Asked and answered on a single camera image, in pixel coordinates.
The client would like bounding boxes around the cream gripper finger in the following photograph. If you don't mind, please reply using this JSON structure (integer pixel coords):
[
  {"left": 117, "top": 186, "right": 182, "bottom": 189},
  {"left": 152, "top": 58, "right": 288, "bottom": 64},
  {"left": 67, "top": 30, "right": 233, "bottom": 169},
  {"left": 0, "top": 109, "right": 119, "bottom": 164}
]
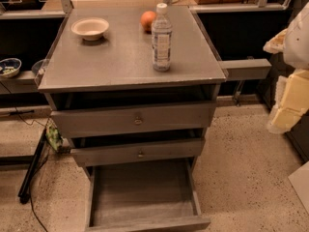
[
  {"left": 263, "top": 29, "right": 287, "bottom": 54},
  {"left": 267, "top": 70, "right": 309, "bottom": 134}
]

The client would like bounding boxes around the clear plastic water bottle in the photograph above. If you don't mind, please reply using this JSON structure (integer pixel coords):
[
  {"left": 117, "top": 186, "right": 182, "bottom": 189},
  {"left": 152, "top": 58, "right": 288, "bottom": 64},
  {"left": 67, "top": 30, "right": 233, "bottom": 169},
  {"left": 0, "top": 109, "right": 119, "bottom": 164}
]
[{"left": 152, "top": 3, "right": 173, "bottom": 72}]

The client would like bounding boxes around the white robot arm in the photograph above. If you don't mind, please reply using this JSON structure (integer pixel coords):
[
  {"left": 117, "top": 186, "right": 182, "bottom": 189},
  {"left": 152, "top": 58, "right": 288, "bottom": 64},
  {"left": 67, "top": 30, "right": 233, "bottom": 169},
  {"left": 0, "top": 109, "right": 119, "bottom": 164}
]
[{"left": 263, "top": 3, "right": 309, "bottom": 134}]

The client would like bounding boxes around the bottom grey open drawer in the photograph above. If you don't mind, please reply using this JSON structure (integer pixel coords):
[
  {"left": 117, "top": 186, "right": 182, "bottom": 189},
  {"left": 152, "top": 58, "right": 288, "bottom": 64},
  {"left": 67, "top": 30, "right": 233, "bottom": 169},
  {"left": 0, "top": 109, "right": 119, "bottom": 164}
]
[{"left": 85, "top": 159, "right": 211, "bottom": 232}]

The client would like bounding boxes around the grey wooden drawer cabinet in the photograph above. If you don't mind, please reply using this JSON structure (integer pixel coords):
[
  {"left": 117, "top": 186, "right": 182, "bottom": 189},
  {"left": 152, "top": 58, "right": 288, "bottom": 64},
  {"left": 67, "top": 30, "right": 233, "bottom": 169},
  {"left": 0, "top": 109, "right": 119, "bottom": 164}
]
[{"left": 37, "top": 5, "right": 228, "bottom": 179}]

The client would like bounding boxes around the middle grey drawer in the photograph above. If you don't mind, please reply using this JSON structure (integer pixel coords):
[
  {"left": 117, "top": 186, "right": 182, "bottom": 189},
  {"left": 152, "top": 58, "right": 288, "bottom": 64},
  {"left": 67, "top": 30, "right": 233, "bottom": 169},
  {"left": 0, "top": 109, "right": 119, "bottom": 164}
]
[{"left": 71, "top": 138, "right": 205, "bottom": 167}]

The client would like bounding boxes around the top grey drawer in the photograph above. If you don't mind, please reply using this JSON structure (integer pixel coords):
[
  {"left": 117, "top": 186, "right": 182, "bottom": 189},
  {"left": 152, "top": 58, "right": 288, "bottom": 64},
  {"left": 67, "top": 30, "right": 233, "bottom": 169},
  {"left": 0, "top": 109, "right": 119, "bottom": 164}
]
[{"left": 51, "top": 101, "right": 215, "bottom": 138}]

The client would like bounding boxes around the orange fruit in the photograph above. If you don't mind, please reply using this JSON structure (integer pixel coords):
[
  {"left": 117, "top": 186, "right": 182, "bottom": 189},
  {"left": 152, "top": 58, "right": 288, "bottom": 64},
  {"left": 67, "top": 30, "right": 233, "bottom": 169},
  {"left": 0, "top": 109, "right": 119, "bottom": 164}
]
[{"left": 140, "top": 11, "right": 156, "bottom": 32}]

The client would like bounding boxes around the white paper bowl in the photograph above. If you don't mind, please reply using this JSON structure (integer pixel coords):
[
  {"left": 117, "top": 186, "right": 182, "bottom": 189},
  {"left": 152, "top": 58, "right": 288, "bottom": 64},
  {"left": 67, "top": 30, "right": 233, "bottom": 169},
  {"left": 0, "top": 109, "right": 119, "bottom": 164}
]
[{"left": 71, "top": 17, "right": 109, "bottom": 41}]

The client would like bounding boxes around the green power strip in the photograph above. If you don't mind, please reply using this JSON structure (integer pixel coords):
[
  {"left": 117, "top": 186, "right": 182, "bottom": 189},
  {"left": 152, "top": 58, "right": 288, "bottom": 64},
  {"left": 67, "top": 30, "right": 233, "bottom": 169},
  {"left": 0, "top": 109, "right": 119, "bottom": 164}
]
[{"left": 46, "top": 126, "right": 63, "bottom": 152}]

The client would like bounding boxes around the blue patterned small bowl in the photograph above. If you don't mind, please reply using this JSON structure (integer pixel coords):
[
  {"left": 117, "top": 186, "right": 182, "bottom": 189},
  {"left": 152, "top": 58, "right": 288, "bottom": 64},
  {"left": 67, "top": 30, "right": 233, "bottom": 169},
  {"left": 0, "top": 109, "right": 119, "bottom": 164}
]
[{"left": 0, "top": 58, "right": 22, "bottom": 78}]

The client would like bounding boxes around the black metal floor bar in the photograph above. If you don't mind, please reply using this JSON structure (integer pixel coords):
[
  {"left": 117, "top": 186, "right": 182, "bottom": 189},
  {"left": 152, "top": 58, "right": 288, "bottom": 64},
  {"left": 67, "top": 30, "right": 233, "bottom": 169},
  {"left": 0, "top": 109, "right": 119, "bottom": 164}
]
[{"left": 18, "top": 130, "right": 46, "bottom": 204}]

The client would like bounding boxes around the grey side shelf rail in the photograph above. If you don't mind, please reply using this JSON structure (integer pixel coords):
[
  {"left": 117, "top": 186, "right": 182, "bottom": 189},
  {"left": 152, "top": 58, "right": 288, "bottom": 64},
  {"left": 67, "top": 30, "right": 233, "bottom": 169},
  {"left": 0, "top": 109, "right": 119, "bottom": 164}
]
[{"left": 219, "top": 59, "right": 271, "bottom": 81}]

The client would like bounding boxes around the black floor cable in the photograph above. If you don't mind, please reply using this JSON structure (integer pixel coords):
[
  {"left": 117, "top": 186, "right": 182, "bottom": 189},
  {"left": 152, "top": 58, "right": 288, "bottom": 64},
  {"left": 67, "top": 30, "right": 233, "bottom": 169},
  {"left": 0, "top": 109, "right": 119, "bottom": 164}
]
[{"left": 0, "top": 80, "right": 52, "bottom": 232}]

